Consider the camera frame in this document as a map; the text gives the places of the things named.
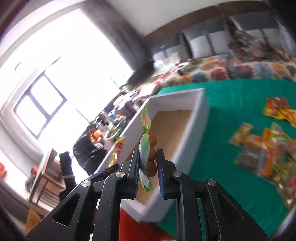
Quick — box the floral cushion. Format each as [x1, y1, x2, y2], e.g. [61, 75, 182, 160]
[228, 30, 268, 62]

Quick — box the green packet of brown snacks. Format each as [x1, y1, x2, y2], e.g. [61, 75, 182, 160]
[139, 103, 158, 192]

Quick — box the black bag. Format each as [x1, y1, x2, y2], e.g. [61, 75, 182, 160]
[73, 135, 107, 175]

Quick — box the brown nut snack bag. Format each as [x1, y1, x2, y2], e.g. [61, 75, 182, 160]
[234, 136, 267, 176]

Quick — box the wooden side table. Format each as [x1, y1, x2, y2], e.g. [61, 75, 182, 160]
[29, 149, 65, 210]

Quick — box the grey curtain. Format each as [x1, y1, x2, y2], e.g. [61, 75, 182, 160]
[83, 1, 153, 71]

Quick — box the green velvet table cloth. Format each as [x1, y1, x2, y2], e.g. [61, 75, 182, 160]
[154, 79, 296, 239]

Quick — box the orange carrot snack packet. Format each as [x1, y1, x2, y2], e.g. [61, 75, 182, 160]
[261, 128, 276, 179]

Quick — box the red yellow snack packet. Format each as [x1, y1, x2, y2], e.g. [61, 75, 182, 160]
[263, 97, 295, 128]

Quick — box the floral sofa blanket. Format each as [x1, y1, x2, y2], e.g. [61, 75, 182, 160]
[137, 48, 295, 96]

